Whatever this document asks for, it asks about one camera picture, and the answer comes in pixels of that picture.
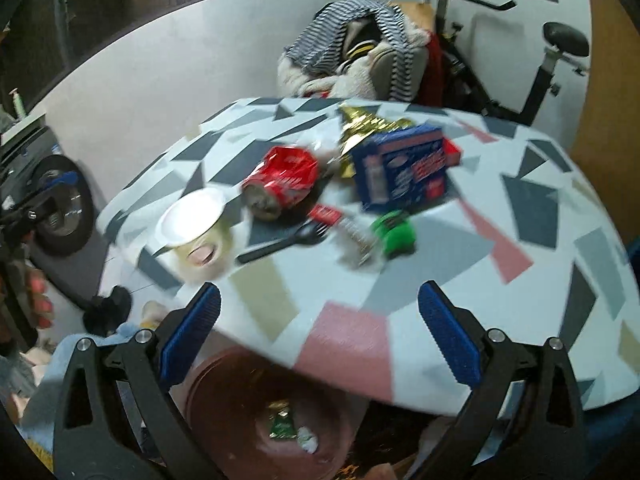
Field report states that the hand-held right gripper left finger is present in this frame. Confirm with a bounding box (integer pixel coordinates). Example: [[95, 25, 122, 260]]
[[52, 282, 223, 480]]

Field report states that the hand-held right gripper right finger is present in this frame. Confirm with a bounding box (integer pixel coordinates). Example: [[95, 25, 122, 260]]
[[417, 280, 586, 480]]

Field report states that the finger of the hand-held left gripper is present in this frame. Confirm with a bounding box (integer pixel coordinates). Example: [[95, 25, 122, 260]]
[[15, 170, 81, 211]]

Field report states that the brown round bin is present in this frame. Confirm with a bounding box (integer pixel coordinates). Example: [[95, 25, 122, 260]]
[[182, 347, 371, 480]]

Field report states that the green plush toy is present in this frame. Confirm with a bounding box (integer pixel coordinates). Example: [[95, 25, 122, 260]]
[[370, 211, 418, 260]]

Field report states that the blue cardboard box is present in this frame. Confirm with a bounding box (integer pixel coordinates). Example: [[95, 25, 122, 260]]
[[350, 122, 451, 213]]

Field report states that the crushed red can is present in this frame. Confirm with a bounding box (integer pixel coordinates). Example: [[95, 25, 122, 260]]
[[241, 145, 321, 221]]

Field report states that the gold foil wrapper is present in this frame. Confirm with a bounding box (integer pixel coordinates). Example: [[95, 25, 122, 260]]
[[327, 102, 416, 178]]

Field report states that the person's left hand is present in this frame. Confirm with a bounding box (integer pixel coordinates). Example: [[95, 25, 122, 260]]
[[25, 267, 56, 331]]

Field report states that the geometric patterned tablecloth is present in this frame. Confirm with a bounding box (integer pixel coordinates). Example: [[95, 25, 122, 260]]
[[95, 96, 633, 416]]

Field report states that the cream fluffy slipper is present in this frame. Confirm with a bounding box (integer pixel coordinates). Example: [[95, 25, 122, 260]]
[[141, 300, 167, 327]]

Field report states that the grey washing machine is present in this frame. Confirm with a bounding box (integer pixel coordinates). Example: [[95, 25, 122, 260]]
[[0, 112, 101, 261]]

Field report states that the black plastic fork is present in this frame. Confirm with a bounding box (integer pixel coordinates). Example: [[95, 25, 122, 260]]
[[236, 222, 331, 266]]

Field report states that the dark patterned mat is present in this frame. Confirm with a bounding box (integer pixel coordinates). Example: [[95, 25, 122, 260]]
[[340, 400, 431, 480]]

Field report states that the green wrapper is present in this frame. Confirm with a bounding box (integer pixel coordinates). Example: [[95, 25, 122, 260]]
[[269, 400, 297, 439]]

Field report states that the crumpled white paper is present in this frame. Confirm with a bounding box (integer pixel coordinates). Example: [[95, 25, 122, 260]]
[[297, 425, 321, 454]]

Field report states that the red lighter packet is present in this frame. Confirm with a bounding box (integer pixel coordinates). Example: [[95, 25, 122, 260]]
[[307, 204, 376, 266]]

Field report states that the small red box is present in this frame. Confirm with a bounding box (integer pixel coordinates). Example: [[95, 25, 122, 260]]
[[442, 137, 463, 168]]

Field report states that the red cloth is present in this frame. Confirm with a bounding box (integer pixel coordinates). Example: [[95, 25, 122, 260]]
[[419, 35, 447, 107]]

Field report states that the cream fleece garment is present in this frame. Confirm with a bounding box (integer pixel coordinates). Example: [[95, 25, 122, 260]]
[[277, 45, 388, 100]]

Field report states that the striped shirt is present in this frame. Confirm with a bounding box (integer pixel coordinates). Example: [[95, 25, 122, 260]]
[[285, 0, 426, 103]]

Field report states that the wooden door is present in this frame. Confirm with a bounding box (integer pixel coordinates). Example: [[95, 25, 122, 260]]
[[570, 0, 640, 241]]

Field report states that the exercise bike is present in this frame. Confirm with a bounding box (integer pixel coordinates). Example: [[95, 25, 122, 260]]
[[425, 0, 591, 126]]

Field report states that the wooden chair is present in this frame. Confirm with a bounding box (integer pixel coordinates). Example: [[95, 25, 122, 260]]
[[372, 2, 438, 103]]

